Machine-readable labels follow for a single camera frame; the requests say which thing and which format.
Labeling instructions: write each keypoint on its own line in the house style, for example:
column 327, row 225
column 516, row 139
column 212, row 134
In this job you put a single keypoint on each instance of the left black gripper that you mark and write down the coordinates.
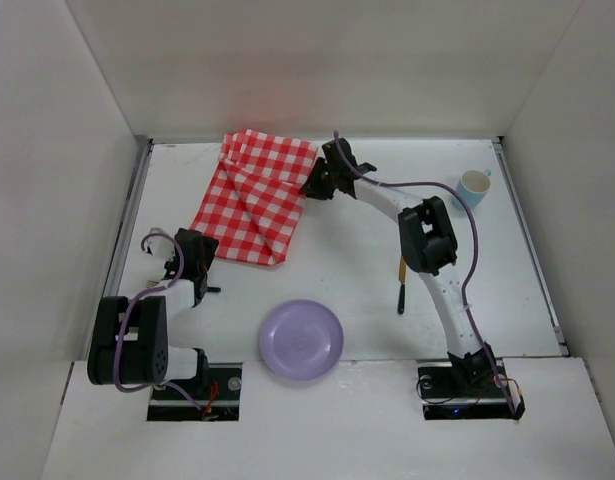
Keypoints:
column 198, row 282

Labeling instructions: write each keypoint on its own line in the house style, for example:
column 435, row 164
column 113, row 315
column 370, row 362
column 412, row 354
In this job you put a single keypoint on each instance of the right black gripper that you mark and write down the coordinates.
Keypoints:
column 318, row 180

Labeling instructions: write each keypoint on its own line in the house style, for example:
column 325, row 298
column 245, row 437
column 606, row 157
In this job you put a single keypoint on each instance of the red white checkered cloth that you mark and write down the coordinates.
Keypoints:
column 253, row 203

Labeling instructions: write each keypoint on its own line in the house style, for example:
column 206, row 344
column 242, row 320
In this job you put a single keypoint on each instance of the knife with black handle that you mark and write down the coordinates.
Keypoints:
column 402, row 288

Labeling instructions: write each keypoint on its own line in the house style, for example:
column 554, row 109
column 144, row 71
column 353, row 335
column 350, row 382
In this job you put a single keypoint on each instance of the purple plastic plate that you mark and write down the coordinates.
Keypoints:
column 301, row 340

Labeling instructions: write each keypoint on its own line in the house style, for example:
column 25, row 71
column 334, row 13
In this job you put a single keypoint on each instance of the blue ceramic mug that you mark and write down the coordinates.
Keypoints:
column 473, row 186

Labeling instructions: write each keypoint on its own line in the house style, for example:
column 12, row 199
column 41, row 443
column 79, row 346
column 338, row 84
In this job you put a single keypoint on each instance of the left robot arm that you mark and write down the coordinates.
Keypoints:
column 130, row 346

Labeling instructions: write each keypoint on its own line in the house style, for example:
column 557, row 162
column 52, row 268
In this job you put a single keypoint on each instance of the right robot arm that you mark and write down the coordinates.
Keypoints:
column 428, row 246

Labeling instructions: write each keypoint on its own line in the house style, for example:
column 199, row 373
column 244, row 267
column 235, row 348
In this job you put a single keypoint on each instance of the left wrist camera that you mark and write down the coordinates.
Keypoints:
column 158, row 244

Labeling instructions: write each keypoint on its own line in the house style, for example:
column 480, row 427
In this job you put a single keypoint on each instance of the left aluminium rail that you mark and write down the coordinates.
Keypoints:
column 128, row 218

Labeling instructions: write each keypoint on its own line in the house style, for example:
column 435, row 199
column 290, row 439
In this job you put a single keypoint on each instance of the aluminium rail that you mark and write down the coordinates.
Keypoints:
column 128, row 218
column 538, row 271

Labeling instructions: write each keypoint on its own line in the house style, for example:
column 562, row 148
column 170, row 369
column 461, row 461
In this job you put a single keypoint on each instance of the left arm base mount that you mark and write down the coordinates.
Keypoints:
column 217, row 401

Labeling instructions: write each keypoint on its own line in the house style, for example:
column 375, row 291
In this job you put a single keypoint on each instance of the right aluminium rail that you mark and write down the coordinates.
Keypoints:
column 538, row 271

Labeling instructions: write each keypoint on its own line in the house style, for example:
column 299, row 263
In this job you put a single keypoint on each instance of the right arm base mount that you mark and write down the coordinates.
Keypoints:
column 468, row 389

